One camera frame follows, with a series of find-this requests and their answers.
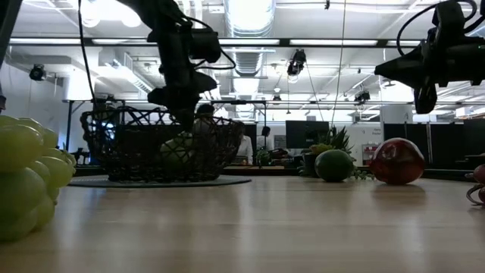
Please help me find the silver ceiling duct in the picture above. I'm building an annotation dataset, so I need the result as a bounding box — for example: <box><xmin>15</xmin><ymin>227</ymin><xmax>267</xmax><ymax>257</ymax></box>
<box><xmin>223</xmin><ymin>0</ymin><xmax>277</xmax><ymax>77</ymax></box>

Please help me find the green pear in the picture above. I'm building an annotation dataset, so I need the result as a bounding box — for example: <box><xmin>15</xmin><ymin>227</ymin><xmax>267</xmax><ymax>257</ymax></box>
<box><xmin>159</xmin><ymin>132</ymin><xmax>199</xmax><ymax>172</ymax></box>

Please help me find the thin hanging cable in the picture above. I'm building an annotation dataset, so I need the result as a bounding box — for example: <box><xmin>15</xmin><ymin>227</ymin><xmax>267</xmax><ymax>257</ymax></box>
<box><xmin>330</xmin><ymin>0</ymin><xmax>347</xmax><ymax>128</ymax></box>

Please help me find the black aluminium table frame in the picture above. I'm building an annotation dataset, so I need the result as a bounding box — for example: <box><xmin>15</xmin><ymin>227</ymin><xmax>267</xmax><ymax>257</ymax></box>
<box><xmin>74</xmin><ymin>165</ymin><xmax>477</xmax><ymax>180</ymax></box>

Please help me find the green apple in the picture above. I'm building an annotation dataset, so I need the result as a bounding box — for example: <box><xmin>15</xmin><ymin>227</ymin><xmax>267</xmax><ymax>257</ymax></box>
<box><xmin>314</xmin><ymin>149</ymin><xmax>355</xmax><ymax>183</ymax></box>

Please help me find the black ceiling camera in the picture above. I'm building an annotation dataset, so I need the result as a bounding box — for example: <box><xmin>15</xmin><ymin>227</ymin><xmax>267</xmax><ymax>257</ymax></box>
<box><xmin>286</xmin><ymin>49</ymin><xmax>308</xmax><ymax>77</ymax></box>

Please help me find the succulent plant in black pot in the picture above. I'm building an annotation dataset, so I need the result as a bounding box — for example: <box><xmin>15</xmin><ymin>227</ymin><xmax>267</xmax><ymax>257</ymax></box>
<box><xmin>298</xmin><ymin>126</ymin><xmax>375</xmax><ymax>181</ymax></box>

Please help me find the dark red apple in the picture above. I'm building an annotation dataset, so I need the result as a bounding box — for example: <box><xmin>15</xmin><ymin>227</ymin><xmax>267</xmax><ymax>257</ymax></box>
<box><xmin>369</xmin><ymin>137</ymin><xmax>426</xmax><ymax>186</ymax></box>

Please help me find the dark wire basket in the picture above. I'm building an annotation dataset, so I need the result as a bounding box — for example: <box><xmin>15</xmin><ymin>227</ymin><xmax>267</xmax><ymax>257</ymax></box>
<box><xmin>80</xmin><ymin>105</ymin><xmax>246</xmax><ymax>184</ymax></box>

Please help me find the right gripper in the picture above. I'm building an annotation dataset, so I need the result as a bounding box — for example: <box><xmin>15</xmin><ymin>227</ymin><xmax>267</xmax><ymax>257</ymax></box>
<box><xmin>374</xmin><ymin>0</ymin><xmax>485</xmax><ymax>115</ymax></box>

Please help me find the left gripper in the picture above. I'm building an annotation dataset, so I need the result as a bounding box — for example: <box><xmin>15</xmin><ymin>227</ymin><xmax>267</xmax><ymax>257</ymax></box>
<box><xmin>146</xmin><ymin>30</ymin><xmax>219</xmax><ymax>133</ymax></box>

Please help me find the black monitor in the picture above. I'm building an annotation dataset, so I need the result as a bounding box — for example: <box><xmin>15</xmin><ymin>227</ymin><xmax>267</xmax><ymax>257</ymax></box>
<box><xmin>285</xmin><ymin>120</ymin><xmax>330</xmax><ymax>149</ymax></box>

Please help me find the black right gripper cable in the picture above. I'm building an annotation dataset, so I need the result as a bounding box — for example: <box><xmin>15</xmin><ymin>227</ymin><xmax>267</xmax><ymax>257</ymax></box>
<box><xmin>396</xmin><ymin>1</ymin><xmax>443</xmax><ymax>58</ymax></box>

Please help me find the black wire mesh bowl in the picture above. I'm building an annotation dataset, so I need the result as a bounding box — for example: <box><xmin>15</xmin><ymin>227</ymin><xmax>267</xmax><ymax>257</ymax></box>
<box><xmin>67</xmin><ymin>174</ymin><xmax>252</xmax><ymax>190</ymax></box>

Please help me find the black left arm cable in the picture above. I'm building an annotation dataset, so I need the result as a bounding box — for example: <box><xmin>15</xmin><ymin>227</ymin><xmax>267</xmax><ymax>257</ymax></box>
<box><xmin>77</xmin><ymin>0</ymin><xmax>96</xmax><ymax>102</ymax></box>

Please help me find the red grapes bunch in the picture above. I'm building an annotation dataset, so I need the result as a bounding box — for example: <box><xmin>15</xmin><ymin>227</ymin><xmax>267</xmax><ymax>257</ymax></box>
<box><xmin>465</xmin><ymin>164</ymin><xmax>485</xmax><ymax>208</ymax></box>

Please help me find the black partition wall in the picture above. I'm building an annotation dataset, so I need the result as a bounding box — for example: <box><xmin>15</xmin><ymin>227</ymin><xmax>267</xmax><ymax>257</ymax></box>
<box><xmin>383</xmin><ymin>119</ymin><xmax>485</xmax><ymax>170</ymax></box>

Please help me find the green grapes bunch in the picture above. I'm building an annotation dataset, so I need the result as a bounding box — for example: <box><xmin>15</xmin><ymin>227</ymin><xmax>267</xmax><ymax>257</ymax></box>
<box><xmin>0</xmin><ymin>115</ymin><xmax>78</xmax><ymax>243</ymax></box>

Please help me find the person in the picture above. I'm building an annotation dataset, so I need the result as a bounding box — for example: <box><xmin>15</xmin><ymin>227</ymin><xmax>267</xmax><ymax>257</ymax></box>
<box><xmin>236</xmin><ymin>121</ymin><xmax>255</xmax><ymax>166</ymax></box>
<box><xmin>256</xmin><ymin>126</ymin><xmax>275</xmax><ymax>152</ymax></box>
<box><xmin>194</xmin><ymin>103</ymin><xmax>216</xmax><ymax>134</ymax></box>

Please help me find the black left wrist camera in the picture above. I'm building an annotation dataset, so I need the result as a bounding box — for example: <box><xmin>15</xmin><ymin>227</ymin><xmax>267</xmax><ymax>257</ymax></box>
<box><xmin>189</xmin><ymin>27</ymin><xmax>222</xmax><ymax>64</ymax></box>

